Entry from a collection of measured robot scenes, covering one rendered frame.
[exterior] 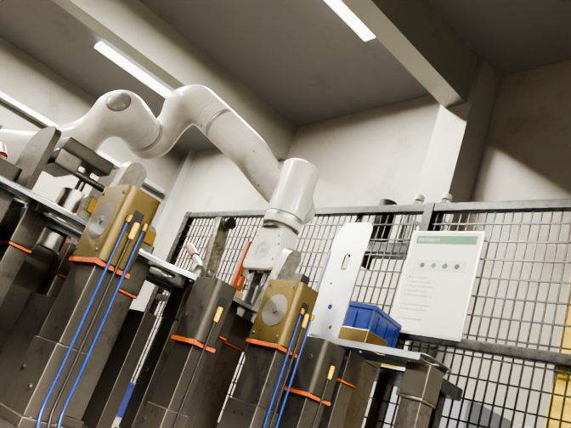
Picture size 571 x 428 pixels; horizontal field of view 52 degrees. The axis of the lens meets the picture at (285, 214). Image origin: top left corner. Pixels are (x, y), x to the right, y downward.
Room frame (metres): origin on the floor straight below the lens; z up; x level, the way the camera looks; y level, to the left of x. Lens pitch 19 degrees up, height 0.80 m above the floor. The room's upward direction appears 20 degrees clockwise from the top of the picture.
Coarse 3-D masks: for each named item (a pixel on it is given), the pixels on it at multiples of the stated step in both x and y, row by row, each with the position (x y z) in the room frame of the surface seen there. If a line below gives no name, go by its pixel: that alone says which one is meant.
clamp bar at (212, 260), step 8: (216, 224) 1.36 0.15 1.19; (224, 224) 1.36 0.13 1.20; (232, 224) 1.34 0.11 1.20; (216, 232) 1.35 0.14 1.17; (224, 232) 1.37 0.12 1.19; (216, 240) 1.35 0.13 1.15; (224, 240) 1.37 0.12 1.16; (208, 248) 1.35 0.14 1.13; (216, 248) 1.37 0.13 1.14; (208, 256) 1.34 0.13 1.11; (216, 256) 1.37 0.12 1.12; (208, 264) 1.34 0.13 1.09; (216, 264) 1.36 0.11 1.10; (216, 272) 1.36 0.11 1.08
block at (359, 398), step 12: (348, 336) 1.31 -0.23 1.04; (360, 336) 1.28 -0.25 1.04; (372, 336) 1.28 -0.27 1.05; (360, 372) 1.29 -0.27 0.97; (372, 372) 1.31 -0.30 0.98; (360, 384) 1.29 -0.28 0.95; (372, 384) 1.32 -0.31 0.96; (360, 396) 1.30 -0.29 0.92; (348, 408) 1.28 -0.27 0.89; (360, 408) 1.31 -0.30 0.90; (348, 420) 1.29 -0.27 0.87; (360, 420) 1.32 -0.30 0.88
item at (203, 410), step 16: (240, 320) 1.24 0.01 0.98; (240, 336) 1.25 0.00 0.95; (224, 352) 1.24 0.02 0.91; (240, 352) 1.26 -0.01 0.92; (224, 368) 1.25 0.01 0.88; (208, 384) 1.23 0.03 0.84; (224, 384) 1.26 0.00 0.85; (208, 400) 1.24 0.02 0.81; (224, 400) 1.27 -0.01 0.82; (208, 416) 1.25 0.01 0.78
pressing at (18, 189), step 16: (0, 176) 0.81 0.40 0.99; (16, 192) 0.90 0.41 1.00; (32, 192) 0.85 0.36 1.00; (32, 208) 0.98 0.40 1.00; (48, 208) 0.93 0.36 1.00; (64, 208) 0.89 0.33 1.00; (48, 224) 1.02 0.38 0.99; (64, 224) 1.00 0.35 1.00; (80, 224) 0.97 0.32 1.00; (144, 256) 0.98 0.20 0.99; (160, 272) 1.14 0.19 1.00; (176, 272) 1.07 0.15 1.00; (240, 304) 1.17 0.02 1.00
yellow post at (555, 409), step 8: (568, 288) 1.29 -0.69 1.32; (568, 312) 1.29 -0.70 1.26; (568, 320) 1.28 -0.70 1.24; (568, 328) 1.28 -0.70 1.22; (560, 336) 1.29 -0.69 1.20; (568, 336) 1.28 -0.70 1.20; (568, 344) 1.28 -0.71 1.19; (568, 352) 1.27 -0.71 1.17; (560, 368) 1.28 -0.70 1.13; (552, 376) 1.30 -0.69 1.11; (560, 376) 1.28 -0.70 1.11; (552, 384) 1.29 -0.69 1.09; (560, 384) 1.28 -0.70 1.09; (568, 384) 1.27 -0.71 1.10; (560, 392) 1.28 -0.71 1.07; (568, 392) 1.26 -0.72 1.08; (560, 400) 1.27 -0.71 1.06; (568, 400) 1.26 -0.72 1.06; (552, 408) 1.28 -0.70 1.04; (560, 408) 1.27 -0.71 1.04; (568, 408) 1.26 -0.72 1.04; (552, 416) 1.28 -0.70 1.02; (568, 416) 1.26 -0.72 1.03; (552, 424) 1.28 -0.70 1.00; (568, 424) 1.26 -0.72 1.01
